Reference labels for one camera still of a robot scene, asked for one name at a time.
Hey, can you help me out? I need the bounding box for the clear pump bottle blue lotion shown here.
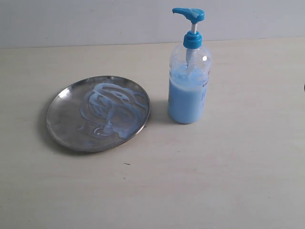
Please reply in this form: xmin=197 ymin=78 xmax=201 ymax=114
xmin=168 ymin=8 xmax=212 ymax=124

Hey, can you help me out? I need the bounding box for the round steel plate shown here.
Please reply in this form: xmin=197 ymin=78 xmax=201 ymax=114
xmin=46 ymin=75 xmax=151 ymax=153

